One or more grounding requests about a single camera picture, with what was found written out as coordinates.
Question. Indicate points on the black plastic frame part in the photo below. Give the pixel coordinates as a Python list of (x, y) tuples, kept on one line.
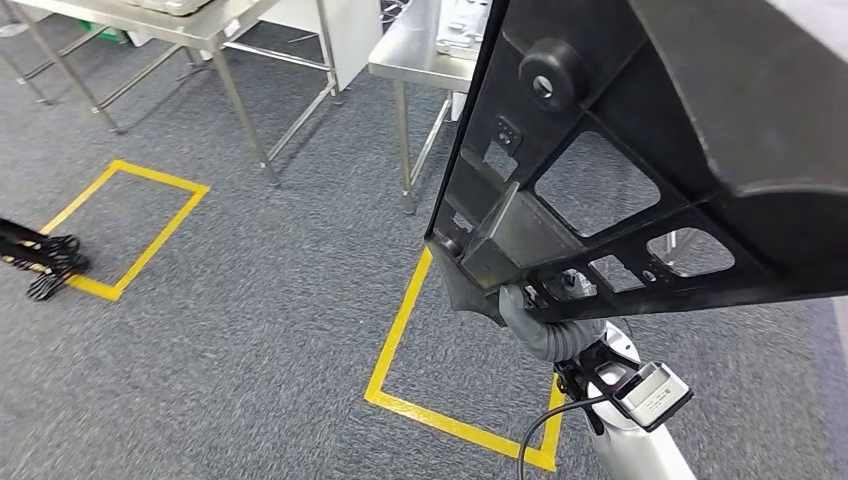
[(729, 99)]

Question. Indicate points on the stainless steel workbench table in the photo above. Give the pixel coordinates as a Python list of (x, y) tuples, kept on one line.
[(411, 53)]

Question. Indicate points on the white panel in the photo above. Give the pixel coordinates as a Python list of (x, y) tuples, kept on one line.
[(351, 33)]

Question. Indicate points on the stainless steel table with crossbars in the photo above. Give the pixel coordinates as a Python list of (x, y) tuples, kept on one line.
[(166, 20)]

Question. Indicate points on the grey metal tray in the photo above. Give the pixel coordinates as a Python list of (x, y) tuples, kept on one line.
[(169, 5)]

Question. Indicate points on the green plastic crate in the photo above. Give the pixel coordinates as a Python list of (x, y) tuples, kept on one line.
[(99, 30)]

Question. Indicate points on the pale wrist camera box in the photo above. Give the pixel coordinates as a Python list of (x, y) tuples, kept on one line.
[(656, 397)]

